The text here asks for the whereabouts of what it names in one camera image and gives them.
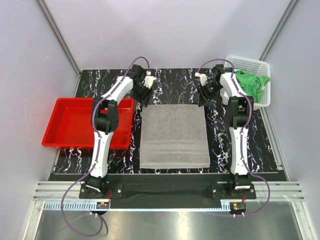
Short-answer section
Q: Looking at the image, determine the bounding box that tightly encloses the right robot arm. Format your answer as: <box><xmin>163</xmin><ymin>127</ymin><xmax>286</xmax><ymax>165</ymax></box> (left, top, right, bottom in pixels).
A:
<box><xmin>195</xmin><ymin>64</ymin><xmax>254</xmax><ymax>199</ymax></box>

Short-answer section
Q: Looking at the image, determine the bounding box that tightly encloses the white plastic basket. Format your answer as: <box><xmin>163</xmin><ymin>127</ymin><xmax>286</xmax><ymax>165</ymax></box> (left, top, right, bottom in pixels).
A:
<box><xmin>226</xmin><ymin>55</ymin><xmax>271</xmax><ymax>111</ymax></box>

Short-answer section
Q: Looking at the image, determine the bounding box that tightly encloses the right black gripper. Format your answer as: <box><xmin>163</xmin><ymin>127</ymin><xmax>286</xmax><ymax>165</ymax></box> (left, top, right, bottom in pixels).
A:
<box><xmin>196</xmin><ymin>81</ymin><xmax>223</xmax><ymax>107</ymax></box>

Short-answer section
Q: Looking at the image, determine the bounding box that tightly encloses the right aluminium frame post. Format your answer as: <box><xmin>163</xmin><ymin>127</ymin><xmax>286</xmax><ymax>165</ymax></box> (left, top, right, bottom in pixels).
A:
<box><xmin>259</xmin><ymin>0</ymin><xmax>300</xmax><ymax>62</ymax></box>

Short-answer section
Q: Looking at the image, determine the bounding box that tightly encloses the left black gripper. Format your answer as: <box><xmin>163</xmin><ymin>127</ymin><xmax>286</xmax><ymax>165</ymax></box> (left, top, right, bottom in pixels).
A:
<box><xmin>131</xmin><ymin>82</ymin><xmax>153</xmax><ymax>107</ymax></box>

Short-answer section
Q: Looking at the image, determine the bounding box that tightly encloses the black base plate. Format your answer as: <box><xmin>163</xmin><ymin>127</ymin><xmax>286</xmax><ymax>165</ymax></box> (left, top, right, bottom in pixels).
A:
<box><xmin>79</xmin><ymin>173</ymin><xmax>257</xmax><ymax>211</ymax></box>

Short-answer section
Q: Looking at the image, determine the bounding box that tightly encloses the green towel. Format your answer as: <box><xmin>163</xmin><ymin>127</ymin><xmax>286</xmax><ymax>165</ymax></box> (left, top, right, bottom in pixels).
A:
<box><xmin>235</xmin><ymin>70</ymin><xmax>271</xmax><ymax>103</ymax></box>

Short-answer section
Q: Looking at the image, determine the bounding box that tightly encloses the left aluminium frame post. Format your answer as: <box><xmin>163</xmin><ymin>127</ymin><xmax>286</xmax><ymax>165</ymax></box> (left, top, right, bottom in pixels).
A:
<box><xmin>34</xmin><ymin>0</ymin><xmax>82</xmax><ymax>78</ymax></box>

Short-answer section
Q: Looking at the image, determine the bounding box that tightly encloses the grey towel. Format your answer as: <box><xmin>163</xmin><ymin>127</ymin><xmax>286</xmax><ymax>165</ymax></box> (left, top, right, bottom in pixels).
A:
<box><xmin>139</xmin><ymin>104</ymin><xmax>210</xmax><ymax>169</ymax></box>

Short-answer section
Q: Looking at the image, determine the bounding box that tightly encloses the aluminium frame post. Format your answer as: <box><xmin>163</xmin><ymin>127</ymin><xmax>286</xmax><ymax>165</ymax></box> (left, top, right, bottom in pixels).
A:
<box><xmin>259</xmin><ymin>0</ymin><xmax>300</xmax><ymax>62</ymax></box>
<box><xmin>34</xmin><ymin>0</ymin><xmax>82</xmax><ymax>78</ymax></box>

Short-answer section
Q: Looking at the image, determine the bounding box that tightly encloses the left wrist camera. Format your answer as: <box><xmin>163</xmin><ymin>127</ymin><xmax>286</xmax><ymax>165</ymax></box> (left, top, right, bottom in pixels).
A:
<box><xmin>143</xmin><ymin>70</ymin><xmax>157</xmax><ymax>89</ymax></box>

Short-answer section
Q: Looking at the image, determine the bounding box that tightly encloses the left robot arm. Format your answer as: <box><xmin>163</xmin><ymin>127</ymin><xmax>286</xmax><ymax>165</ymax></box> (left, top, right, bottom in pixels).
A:
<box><xmin>84</xmin><ymin>64</ymin><xmax>156</xmax><ymax>198</ymax></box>

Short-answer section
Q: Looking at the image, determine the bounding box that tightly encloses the red plastic tray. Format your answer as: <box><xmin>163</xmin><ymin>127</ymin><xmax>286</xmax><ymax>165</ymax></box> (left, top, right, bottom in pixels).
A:
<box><xmin>42</xmin><ymin>97</ymin><xmax>135</xmax><ymax>150</ymax></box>

